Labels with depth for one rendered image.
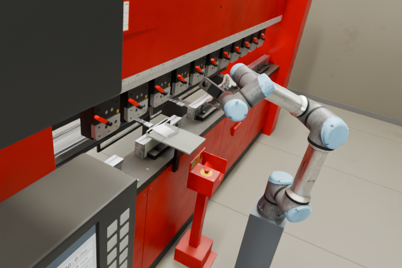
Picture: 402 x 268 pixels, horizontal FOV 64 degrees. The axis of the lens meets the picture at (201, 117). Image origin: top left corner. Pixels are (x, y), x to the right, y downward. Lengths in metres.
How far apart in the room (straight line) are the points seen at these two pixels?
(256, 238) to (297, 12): 2.41
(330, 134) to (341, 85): 4.00
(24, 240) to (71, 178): 0.12
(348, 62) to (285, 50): 1.75
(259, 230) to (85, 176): 1.34
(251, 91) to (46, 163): 0.66
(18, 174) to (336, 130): 1.07
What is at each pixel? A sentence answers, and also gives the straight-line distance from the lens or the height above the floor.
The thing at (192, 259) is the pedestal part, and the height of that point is 0.10.
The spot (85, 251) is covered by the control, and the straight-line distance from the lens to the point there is 0.53.
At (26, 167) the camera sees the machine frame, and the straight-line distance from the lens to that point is 0.90.
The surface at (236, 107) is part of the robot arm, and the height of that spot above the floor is 1.48.
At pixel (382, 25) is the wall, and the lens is 5.13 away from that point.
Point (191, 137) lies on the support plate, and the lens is 1.78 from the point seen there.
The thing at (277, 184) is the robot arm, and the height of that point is 0.99.
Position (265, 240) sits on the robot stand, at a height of 0.65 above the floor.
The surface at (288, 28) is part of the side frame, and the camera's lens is 3.60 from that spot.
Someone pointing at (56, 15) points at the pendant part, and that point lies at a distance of 0.35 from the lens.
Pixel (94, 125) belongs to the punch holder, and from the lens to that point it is 1.35.
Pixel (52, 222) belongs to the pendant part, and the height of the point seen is 1.60.
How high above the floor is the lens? 1.95
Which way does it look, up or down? 28 degrees down
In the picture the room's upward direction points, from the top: 9 degrees clockwise
